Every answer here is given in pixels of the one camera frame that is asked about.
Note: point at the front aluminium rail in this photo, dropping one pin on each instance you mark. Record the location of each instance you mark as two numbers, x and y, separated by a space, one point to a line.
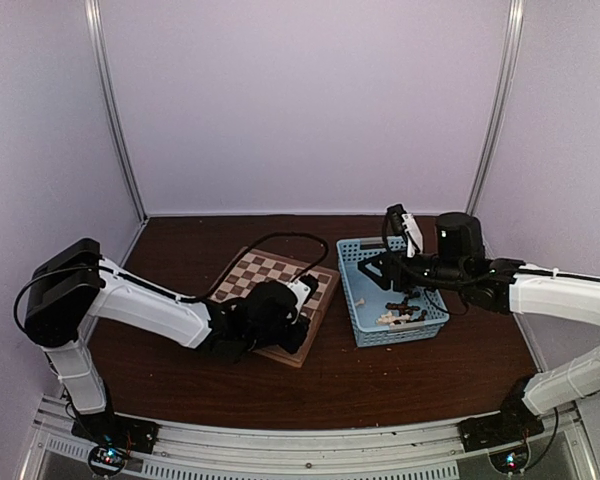
432 450

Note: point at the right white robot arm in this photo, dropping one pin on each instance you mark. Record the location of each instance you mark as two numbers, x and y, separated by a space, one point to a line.
559 310

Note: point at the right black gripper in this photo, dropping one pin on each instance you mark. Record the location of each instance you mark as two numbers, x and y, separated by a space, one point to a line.
389 271

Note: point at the aluminium frame post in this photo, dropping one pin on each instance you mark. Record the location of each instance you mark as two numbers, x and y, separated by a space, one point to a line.
506 73
96 32

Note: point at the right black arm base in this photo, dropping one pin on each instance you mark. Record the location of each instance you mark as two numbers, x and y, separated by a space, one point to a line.
514 422

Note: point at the light blue plastic basket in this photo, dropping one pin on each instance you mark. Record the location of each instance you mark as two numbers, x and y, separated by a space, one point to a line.
352 253

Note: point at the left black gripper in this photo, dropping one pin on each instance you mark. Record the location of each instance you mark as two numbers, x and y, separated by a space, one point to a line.
293 342

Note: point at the left aluminium frame post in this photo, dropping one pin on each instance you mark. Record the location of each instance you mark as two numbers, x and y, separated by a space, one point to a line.
96 32

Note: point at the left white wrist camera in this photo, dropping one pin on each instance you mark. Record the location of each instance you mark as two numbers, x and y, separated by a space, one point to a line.
303 288

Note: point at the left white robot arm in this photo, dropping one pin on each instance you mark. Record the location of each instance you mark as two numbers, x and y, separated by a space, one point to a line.
79 282

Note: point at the right aluminium frame post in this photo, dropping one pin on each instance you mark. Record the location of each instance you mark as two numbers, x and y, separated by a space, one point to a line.
506 73

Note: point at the white chess pieces pile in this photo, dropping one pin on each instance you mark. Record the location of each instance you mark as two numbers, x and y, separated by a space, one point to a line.
368 317

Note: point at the dark chess pieces pile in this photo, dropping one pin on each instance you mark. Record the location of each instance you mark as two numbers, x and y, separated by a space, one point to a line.
401 312

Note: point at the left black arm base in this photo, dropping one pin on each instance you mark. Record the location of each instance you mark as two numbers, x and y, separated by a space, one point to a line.
109 429

